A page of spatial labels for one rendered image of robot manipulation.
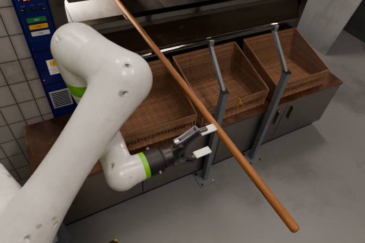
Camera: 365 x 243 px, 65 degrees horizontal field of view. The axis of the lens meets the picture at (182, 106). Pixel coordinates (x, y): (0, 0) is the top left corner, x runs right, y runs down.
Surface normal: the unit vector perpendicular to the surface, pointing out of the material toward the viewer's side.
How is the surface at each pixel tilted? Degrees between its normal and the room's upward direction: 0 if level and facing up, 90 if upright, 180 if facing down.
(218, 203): 0
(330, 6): 76
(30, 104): 90
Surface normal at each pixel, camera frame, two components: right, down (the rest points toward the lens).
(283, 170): 0.07, -0.70
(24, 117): 0.45, 0.65
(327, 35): -0.84, 0.11
